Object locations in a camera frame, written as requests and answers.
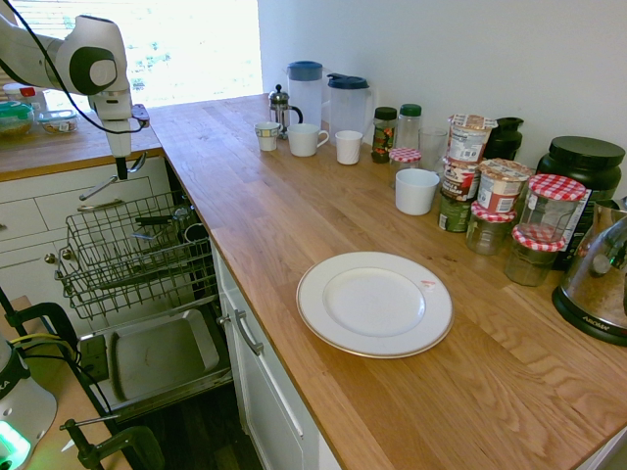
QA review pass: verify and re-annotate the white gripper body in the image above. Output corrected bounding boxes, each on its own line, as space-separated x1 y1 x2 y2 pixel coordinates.
87 88 134 159

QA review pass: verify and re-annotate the metal spoon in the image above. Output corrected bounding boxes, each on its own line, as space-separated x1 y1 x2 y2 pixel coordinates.
78 151 149 203

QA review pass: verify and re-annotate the black cup in dishwasher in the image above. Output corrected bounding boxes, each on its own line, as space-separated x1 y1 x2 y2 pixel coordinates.
183 221 212 245

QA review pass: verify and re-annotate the open grey dishwasher door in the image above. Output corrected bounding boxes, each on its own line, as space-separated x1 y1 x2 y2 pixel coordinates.
76 306 234 423

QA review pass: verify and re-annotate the white drawer front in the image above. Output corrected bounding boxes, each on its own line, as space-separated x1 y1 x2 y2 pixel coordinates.
0 173 158 236

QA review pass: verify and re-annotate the glass food storage container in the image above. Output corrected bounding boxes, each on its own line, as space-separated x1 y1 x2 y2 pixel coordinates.
37 109 80 136

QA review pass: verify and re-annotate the white jar red cap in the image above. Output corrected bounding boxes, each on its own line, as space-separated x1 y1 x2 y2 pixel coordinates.
2 82 48 115

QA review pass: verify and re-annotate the food container green lid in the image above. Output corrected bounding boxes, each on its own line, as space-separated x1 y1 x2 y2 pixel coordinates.
0 100 36 139

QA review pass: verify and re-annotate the patterned small cup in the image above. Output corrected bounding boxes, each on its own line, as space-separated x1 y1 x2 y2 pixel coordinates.
253 121 282 153

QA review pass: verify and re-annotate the glass french press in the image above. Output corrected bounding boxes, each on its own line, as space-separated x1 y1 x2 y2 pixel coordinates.
267 83 305 141

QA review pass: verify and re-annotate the large black table clamp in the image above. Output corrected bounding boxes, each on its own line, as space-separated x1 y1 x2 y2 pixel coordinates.
0 286 129 470

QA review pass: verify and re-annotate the tall pitcher with blue lid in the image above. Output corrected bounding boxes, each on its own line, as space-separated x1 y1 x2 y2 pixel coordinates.
285 60 325 134

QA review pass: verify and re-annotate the white ribbed cup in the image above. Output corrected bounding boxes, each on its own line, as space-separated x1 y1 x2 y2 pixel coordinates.
334 129 364 166

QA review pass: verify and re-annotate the short pitcher with blue lid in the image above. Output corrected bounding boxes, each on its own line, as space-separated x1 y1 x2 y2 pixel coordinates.
326 72 377 143

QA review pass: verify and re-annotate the dark spice jar green lid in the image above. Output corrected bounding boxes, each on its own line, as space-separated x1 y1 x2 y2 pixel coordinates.
370 106 399 165

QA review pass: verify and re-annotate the white cabinet door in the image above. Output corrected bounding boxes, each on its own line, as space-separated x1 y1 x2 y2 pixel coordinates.
217 281 308 470

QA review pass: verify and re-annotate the dark green screw clamp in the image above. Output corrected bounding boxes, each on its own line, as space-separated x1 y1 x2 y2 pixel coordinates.
59 414 167 470

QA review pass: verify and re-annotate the small jar checked lid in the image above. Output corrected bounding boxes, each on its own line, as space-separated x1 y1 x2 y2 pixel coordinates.
388 147 423 191

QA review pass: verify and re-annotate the white gold-rimmed dinner plate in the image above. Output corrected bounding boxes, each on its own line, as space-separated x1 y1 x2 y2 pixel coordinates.
295 251 456 360

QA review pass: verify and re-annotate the clear spice jar green lid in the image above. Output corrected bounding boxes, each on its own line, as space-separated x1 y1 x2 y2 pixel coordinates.
397 103 423 151

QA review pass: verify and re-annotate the white wide cup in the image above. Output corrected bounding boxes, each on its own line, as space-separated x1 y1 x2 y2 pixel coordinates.
394 168 442 216

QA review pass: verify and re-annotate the clear drinking glass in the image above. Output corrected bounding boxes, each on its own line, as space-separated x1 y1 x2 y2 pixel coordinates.
417 126 450 173

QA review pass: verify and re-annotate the green tin can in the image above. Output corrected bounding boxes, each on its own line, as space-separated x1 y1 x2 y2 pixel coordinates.
437 189 474 234

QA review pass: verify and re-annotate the oatmeal cup with brown label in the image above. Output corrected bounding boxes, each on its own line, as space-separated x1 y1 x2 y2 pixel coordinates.
442 157 482 203

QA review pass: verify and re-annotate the oatmeal cup with white label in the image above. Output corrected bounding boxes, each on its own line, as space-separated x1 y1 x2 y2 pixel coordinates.
447 114 500 165

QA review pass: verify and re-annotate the glass jar checked lid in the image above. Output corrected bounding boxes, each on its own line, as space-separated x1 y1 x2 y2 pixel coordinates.
464 200 518 257
503 224 566 288

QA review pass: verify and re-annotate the oatmeal cup with red band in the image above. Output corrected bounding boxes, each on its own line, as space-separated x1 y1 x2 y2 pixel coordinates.
476 158 534 215

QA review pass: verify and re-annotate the black shaker bottle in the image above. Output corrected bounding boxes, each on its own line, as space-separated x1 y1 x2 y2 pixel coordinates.
483 117 526 163

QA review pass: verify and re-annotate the tall jar checked lid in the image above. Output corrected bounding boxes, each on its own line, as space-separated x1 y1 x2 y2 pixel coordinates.
516 173 588 245

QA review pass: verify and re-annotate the large black supplement tub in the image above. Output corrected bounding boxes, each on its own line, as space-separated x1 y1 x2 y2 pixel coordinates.
535 135 627 271

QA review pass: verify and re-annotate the stainless steel electric kettle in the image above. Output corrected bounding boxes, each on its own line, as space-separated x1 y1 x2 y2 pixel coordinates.
551 196 627 348

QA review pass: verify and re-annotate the metal drawer handle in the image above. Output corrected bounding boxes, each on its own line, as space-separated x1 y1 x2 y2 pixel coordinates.
76 197 126 212

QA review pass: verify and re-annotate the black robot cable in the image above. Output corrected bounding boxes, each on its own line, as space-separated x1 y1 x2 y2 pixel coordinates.
0 0 148 136

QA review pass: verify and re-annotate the metal wire dishwasher rack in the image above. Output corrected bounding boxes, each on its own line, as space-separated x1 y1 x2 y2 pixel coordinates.
54 189 213 322

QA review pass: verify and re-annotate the white mug with handle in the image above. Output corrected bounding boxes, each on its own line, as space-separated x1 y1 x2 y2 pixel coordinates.
286 122 330 159

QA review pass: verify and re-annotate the yellow cable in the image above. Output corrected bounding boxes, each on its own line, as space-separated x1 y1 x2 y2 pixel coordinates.
8 331 75 354

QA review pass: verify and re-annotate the metal cabinet door handle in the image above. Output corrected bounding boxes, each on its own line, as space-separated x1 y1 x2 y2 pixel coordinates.
232 309 265 357

